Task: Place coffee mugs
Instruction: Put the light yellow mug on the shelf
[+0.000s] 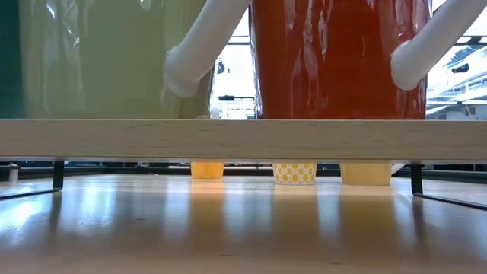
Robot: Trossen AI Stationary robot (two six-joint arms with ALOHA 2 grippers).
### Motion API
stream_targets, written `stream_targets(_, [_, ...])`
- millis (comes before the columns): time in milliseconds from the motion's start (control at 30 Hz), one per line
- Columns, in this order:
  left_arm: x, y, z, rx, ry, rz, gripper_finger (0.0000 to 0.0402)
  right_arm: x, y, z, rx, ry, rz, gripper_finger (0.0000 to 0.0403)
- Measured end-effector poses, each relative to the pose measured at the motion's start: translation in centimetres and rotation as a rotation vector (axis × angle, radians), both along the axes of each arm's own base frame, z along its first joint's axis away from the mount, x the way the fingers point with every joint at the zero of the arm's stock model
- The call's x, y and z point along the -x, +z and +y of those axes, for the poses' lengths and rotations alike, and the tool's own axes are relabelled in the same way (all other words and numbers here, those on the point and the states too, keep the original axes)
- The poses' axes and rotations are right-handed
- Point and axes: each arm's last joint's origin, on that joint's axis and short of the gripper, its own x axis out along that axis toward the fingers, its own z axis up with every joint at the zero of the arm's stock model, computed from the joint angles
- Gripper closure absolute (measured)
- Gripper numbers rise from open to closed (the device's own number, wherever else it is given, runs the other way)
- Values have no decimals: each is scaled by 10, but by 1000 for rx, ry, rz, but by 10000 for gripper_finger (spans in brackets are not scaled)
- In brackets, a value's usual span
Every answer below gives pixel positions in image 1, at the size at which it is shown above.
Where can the light green mug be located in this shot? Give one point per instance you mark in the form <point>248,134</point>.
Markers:
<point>95,68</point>

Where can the black metal table frame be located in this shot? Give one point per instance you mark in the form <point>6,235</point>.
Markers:
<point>133,171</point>

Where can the cream mug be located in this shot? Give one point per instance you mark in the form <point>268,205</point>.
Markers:
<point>365,175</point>

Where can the wooden shelf riser black legs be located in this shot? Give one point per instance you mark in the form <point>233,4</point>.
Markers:
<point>243,139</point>

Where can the red mug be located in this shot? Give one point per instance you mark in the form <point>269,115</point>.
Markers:
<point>335,61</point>

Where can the yellow patterned mug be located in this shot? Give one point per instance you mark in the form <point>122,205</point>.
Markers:
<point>294,174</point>

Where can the orange yellow mug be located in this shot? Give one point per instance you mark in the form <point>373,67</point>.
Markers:
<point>207,171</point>

